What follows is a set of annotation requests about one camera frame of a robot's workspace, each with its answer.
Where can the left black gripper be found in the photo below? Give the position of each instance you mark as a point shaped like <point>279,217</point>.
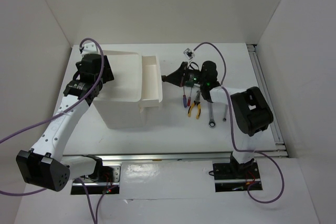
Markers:
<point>108,74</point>

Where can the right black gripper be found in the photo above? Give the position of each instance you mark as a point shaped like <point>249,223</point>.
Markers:
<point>178,77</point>

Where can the white top drawer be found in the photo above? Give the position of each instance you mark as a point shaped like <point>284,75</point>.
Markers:
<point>151,95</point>

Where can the green handle screwdriver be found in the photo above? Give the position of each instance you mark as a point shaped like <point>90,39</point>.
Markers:
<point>189,84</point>

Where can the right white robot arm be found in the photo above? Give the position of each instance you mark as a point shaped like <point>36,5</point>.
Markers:
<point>248,109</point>

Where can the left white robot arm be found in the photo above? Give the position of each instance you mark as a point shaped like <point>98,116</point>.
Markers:
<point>45,165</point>

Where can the yellow black pliers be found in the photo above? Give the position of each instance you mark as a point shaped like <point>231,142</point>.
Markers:
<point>195,104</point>

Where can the white drawer cabinet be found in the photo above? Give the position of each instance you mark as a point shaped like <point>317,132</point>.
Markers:
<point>118,103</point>

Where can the large ratchet wrench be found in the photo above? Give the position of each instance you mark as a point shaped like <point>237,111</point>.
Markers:
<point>211,123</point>

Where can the small ratchet wrench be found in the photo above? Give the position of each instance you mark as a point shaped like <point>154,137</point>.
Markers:
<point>225,113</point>

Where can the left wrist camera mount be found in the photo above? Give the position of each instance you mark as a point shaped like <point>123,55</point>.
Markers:
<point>88,48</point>

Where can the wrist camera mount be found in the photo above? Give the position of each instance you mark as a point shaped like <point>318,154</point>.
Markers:
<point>88,48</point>
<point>189,54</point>

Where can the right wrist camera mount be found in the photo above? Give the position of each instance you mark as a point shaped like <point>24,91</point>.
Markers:
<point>189,54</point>

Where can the aluminium rail front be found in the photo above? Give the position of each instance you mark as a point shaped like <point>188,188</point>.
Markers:
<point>163,157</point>

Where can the aluminium rail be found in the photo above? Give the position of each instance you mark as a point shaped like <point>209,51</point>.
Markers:
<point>163,157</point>
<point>276,132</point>

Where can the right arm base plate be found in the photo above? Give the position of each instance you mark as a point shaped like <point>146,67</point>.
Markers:
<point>226,180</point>

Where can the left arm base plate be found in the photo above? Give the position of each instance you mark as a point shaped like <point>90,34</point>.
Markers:
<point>109,181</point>

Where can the aluminium rail right side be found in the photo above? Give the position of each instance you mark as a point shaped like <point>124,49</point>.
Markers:
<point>276,132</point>

